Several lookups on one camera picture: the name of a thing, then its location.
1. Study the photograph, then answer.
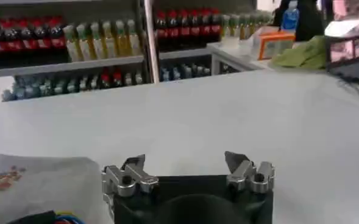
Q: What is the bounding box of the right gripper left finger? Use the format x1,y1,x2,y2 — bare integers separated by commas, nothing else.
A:
101,153,160,198

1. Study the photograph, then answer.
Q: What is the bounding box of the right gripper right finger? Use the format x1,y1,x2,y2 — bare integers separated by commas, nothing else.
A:
224,150,276,194

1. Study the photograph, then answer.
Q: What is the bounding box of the grey printed t-shirt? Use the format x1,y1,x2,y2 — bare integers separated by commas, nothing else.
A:
0,153,112,224

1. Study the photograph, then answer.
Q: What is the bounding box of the white desk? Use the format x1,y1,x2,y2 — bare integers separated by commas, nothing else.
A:
207,41,359,92

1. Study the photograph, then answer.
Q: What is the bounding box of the green cloth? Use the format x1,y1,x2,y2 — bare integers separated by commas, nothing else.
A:
269,35,328,71

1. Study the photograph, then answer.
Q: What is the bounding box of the orange tissue box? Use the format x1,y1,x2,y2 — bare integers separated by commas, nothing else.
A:
251,29,296,61

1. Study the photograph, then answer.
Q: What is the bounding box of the grey shelf with bottles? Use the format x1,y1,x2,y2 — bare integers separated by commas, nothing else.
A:
0,0,152,103
152,0,274,83

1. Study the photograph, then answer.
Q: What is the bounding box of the black laptop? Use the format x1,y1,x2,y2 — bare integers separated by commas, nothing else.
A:
324,32,359,86

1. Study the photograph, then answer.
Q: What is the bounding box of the blue water bottle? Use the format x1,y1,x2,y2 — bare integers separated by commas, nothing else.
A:
280,1,300,32

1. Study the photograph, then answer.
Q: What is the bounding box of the black backpack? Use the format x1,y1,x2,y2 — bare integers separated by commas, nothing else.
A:
272,0,325,43

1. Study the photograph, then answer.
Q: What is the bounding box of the coloured wire bundle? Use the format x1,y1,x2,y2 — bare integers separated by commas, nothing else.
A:
52,210,87,224

